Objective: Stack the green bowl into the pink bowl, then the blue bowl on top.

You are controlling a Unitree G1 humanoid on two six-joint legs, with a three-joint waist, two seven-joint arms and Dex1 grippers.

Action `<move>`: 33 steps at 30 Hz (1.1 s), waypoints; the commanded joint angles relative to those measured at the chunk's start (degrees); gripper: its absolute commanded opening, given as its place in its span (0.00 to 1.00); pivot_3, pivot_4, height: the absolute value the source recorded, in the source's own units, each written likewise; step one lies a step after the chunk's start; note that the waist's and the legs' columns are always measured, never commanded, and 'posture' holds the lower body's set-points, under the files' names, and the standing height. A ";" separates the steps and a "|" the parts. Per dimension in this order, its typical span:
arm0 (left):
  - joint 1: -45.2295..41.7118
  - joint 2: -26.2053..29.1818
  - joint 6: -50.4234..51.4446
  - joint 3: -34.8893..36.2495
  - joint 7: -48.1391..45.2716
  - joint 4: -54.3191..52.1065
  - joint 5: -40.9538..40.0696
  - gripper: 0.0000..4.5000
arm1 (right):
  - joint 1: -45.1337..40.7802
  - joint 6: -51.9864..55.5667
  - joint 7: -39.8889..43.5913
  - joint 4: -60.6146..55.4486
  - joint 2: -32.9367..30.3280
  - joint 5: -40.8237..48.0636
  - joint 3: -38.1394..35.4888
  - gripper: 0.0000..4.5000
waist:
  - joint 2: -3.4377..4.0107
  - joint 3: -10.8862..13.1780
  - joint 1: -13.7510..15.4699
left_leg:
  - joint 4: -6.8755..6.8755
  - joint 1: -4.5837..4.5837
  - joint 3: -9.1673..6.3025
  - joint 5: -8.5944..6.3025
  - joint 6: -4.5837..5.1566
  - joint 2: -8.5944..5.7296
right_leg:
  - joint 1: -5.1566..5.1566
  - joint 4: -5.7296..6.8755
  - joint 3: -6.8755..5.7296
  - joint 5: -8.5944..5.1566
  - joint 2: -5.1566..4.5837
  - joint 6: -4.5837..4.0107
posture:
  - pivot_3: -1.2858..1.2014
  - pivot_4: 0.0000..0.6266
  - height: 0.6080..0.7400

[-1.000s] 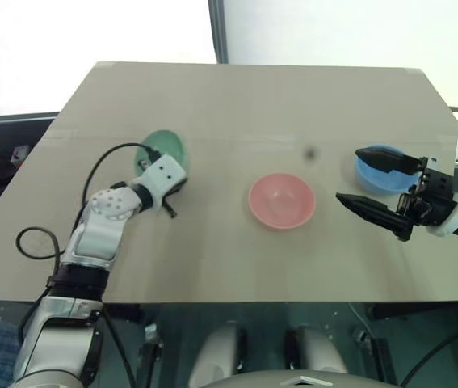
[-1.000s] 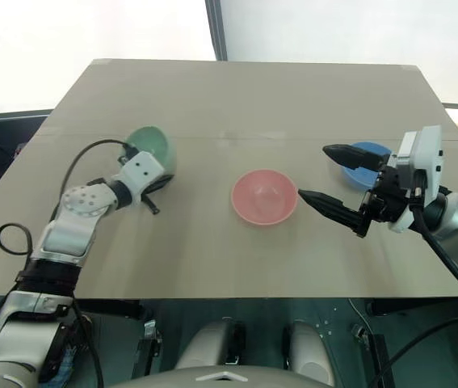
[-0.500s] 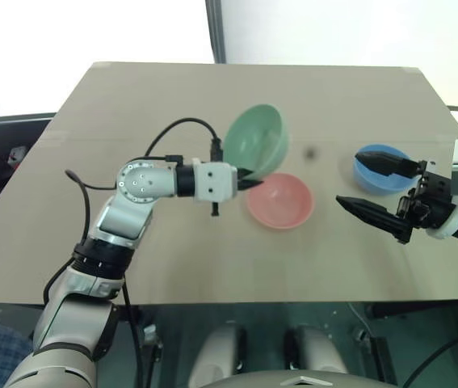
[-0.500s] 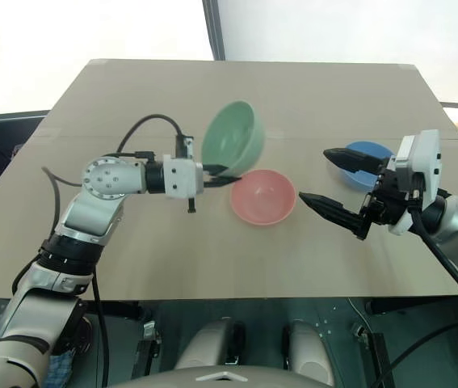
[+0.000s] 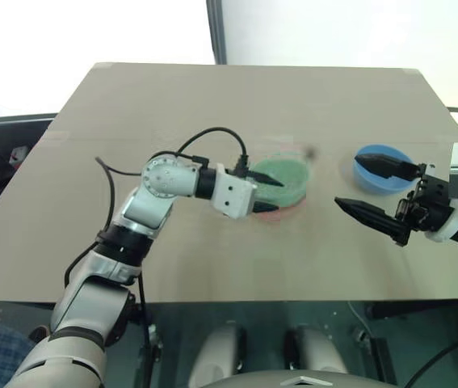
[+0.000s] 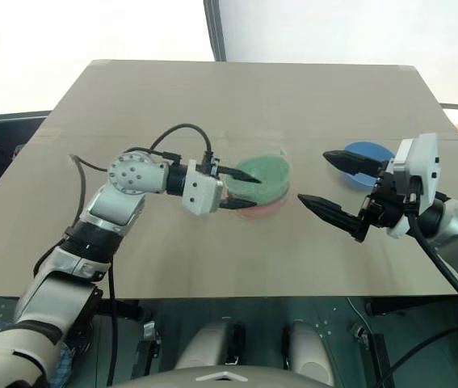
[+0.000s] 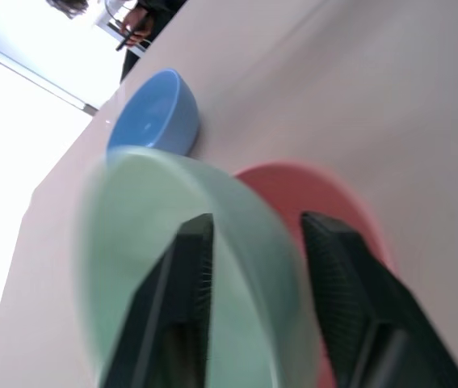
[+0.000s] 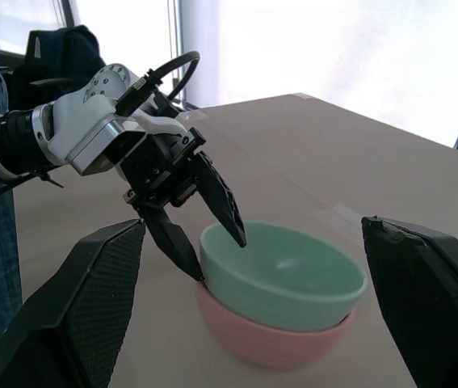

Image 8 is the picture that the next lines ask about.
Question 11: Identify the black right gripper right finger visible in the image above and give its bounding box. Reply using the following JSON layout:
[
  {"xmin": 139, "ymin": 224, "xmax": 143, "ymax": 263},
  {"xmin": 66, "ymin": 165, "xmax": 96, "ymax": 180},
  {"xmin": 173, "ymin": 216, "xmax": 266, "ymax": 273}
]
[{"xmin": 360, "ymin": 215, "xmax": 458, "ymax": 388}]

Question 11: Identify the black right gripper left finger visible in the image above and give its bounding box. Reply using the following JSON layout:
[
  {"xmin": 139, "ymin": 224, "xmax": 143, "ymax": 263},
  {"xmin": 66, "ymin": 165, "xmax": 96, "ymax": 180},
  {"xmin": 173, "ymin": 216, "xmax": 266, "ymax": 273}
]
[{"xmin": 0, "ymin": 217, "xmax": 147, "ymax": 388}]

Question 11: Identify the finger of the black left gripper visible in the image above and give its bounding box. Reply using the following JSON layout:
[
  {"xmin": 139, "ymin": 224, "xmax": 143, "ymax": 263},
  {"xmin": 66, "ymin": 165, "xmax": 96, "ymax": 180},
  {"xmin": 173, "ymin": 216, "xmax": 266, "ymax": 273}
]
[
  {"xmin": 133, "ymin": 200, "xmax": 208, "ymax": 282},
  {"xmin": 191, "ymin": 150, "xmax": 248, "ymax": 248}
]

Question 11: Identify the green bowl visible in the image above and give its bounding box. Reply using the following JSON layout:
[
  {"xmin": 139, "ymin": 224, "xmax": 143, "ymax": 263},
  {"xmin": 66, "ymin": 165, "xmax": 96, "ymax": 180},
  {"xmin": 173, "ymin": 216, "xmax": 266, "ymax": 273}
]
[{"xmin": 199, "ymin": 220, "xmax": 368, "ymax": 329}]

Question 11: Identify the pink bowl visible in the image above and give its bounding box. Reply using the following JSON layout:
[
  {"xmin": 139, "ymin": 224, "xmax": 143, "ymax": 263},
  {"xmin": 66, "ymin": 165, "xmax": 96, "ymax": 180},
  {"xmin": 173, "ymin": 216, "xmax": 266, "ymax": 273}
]
[{"xmin": 195, "ymin": 280, "xmax": 357, "ymax": 369}]

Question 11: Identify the black office chair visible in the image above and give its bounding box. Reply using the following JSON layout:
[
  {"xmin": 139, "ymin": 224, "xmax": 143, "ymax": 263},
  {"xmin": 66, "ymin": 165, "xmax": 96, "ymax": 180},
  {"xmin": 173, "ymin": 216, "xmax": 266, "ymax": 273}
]
[{"xmin": 23, "ymin": 29, "xmax": 74, "ymax": 88}]

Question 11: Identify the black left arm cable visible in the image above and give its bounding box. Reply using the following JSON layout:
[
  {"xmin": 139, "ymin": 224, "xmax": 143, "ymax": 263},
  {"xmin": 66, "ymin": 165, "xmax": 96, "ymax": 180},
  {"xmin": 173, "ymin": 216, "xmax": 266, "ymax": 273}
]
[{"xmin": 114, "ymin": 50, "xmax": 202, "ymax": 118}]

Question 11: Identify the dark window frame post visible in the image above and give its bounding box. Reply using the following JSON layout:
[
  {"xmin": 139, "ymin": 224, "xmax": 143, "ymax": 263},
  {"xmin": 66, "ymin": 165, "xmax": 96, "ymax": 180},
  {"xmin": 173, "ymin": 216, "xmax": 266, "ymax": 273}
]
[{"xmin": 166, "ymin": 0, "xmax": 192, "ymax": 110}]

